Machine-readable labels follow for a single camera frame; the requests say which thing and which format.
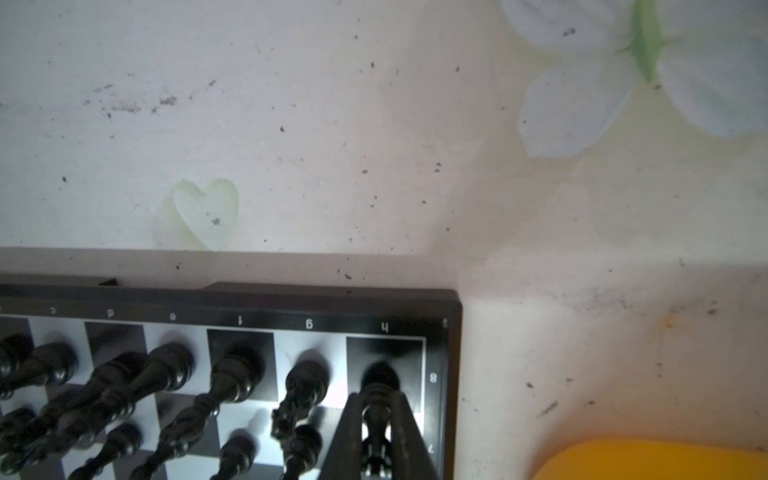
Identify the black white chessboard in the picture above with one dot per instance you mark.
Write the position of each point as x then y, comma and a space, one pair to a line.
104, 381

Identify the black chess piece on board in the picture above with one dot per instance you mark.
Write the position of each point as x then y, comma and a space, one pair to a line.
306, 387

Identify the black tall chess piece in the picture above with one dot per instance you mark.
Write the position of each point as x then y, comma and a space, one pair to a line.
378, 382

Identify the yellow plastic tub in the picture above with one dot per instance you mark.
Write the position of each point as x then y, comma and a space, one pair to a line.
642, 459

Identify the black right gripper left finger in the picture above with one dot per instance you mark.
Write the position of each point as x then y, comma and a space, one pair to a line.
344, 457

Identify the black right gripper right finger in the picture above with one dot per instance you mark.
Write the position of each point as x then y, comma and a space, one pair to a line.
410, 458

